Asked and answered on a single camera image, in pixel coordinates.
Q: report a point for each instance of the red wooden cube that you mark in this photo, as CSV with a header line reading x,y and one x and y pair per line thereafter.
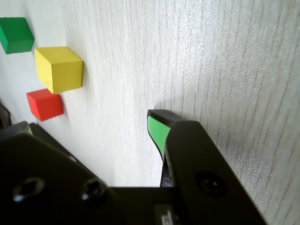
x,y
44,105

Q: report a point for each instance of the green wooden cube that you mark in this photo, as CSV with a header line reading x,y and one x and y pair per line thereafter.
x,y
16,35

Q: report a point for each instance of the yellow wooden cube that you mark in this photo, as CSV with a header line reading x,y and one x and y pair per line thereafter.
x,y
61,70

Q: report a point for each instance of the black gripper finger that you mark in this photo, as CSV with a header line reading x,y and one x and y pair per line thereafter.
x,y
47,187
199,164

